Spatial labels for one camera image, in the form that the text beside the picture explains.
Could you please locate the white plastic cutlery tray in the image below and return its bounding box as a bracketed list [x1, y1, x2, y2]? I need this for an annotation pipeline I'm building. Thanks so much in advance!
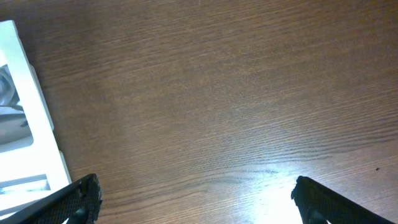
[1, 20, 72, 219]

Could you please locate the steel fork with wide tines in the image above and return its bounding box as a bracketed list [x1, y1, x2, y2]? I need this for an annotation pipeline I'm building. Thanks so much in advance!
[1, 174, 50, 195]

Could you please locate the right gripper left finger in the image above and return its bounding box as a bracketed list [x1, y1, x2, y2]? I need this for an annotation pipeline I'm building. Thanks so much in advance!
[1, 174, 102, 224]

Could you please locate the large steel spoon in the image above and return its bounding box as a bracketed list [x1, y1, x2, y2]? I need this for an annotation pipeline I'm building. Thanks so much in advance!
[1, 65, 23, 111]

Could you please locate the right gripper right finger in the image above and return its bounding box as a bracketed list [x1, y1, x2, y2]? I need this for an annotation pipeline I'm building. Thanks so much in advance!
[291, 176, 394, 224]

